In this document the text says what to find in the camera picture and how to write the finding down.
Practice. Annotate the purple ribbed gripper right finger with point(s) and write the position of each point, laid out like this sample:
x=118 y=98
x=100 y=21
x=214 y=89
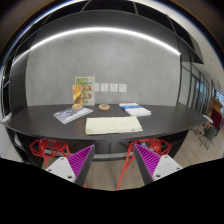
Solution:
x=153 y=166

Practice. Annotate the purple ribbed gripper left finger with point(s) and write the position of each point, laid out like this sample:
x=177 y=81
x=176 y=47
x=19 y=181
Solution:
x=74 y=168

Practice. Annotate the cream folded towel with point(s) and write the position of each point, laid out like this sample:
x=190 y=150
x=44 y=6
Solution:
x=112 y=125

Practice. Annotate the blue and white booklet stack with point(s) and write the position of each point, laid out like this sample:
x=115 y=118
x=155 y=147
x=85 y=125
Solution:
x=134 y=109

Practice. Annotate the orange leaflet acrylic holder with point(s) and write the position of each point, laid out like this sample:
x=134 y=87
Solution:
x=77 y=97

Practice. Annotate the round wooden tape roll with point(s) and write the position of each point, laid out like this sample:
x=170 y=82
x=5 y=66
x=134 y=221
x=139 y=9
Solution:
x=104 y=107

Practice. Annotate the dark background chair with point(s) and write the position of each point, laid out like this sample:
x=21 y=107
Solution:
x=207 y=136

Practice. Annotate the green printed display sign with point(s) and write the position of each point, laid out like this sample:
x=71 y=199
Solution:
x=88 y=89

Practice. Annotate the curved white light strip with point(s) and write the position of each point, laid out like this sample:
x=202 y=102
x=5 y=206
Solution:
x=98 y=30

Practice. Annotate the black overhead shelf unit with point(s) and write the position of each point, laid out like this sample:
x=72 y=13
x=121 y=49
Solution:
x=45 y=75

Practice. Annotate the right red wire chair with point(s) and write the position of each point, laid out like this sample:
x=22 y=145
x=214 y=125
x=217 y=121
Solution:
x=158 y=146

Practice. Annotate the red wire chair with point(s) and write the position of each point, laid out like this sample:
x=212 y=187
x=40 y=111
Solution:
x=158 y=146
x=48 y=149

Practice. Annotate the left red wire chair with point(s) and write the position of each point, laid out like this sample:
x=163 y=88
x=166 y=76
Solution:
x=48 y=149

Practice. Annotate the white wall socket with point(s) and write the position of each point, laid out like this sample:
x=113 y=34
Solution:
x=104 y=87
x=113 y=87
x=97 y=87
x=123 y=88

